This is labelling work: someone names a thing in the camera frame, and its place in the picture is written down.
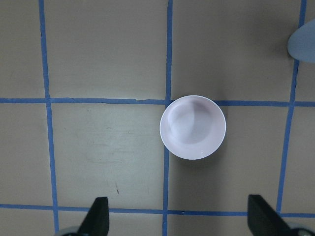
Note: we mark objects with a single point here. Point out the pink bowl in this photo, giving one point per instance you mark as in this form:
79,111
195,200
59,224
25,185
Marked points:
192,127

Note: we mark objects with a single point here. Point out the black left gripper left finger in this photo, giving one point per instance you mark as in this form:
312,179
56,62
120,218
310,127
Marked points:
96,222

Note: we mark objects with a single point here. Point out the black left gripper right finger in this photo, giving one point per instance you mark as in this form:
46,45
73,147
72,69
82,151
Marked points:
263,220

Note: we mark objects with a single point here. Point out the blue cup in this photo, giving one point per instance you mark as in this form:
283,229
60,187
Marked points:
301,44

